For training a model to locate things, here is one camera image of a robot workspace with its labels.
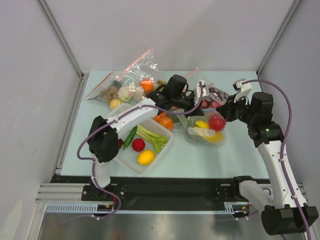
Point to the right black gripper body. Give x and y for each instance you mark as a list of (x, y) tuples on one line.
[(229, 109)]

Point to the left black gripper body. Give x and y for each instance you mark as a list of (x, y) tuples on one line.
[(183, 102)]

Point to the blue zip clear bag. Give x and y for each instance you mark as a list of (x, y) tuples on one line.
[(188, 124)]

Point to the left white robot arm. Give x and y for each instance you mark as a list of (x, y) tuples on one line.
[(104, 135)]

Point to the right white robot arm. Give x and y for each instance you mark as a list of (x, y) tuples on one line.
[(286, 210)]

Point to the red spotted fake strawberry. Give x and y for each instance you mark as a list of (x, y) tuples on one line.
[(209, 104)]

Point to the red zip bag with oranges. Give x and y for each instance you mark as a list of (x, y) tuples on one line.
[(176, 87)]

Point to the orange fake tangerine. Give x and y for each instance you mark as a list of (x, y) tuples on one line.
[(164, 121)]

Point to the red zip bag with strawberries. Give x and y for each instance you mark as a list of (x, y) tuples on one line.
[(196, 75)]

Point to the orange fake orange in bag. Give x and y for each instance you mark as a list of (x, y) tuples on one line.
[(147, 85)]

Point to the large crinkled red zip bag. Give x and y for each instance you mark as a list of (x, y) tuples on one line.
[(144, 67)]

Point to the white fake cauliflower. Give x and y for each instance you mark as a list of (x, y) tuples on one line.
[(126, 92)]

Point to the red fake tomato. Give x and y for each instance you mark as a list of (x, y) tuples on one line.
[(138, 144)]

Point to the yellow fake lemon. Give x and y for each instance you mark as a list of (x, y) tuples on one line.
[(146, 157)]

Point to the green fake chili pepper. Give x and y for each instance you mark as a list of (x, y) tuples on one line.
[(130, 137)]

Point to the yellow fake egg fruit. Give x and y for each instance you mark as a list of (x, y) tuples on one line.
[(114, 103)]

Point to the dark red fake apple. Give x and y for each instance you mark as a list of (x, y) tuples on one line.
[(120, 143)]

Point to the small bag with brown grapes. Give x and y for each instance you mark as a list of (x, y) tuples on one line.
[(106, 90)]

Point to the white plastic basket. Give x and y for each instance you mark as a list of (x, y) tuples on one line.
[(128, 157)]

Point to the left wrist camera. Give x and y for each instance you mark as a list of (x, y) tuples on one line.
[(201, 92)]

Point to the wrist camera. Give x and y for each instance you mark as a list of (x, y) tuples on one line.
[(242, 89), (201, 92)]

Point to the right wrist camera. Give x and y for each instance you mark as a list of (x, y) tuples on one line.
[(242, 89)]

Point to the white slotted cable duct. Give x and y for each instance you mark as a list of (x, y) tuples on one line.
[(227, 208)]

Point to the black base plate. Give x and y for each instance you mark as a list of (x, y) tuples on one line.
[(157, 190)]

